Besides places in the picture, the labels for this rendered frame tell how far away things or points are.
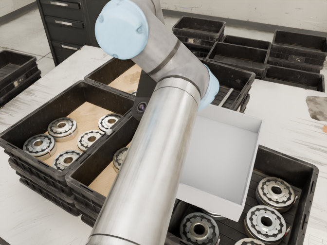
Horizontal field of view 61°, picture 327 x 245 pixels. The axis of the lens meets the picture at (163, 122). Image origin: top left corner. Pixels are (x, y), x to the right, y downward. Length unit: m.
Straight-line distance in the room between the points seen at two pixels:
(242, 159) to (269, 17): 3.46
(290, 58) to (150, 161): 2.12
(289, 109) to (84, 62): 1.17
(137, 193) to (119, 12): 0.23
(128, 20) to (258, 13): 3.69
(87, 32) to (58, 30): 0.31
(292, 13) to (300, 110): 2.64
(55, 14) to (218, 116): 2.03
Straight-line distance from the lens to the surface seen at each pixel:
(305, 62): 2.40
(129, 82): 1.31
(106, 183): 0.91
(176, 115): 0.37
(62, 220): 1.03
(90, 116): 1.15
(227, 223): 0.84
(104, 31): 0.41
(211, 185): 0.62
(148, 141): 0.33
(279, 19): 4.06
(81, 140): 1.01
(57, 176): 0.84
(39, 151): 1.02
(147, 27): 0.42
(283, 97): 1.55
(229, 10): 4.09
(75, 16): 2.46
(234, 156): 0.69
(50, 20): 2.61
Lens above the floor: 1.55
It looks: 42 degrees down
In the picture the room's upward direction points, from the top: straight up
